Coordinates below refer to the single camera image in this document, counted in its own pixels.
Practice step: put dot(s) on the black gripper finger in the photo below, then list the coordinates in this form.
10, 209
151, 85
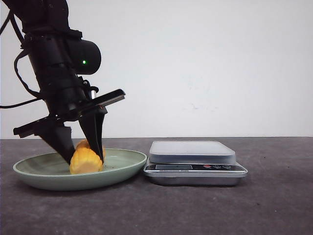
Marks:
91, 123
57, 136

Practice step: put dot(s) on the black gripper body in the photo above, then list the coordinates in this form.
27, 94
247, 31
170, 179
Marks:
59, 60

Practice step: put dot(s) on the yellow corn cob piece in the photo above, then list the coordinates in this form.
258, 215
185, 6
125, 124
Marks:
85, 160

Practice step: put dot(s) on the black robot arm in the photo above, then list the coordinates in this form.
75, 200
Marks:
40, 14

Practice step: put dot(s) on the green round plate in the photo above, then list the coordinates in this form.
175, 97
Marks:
51, 172

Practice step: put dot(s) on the silver digital kitchen scale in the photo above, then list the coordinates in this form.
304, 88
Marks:
206, 163

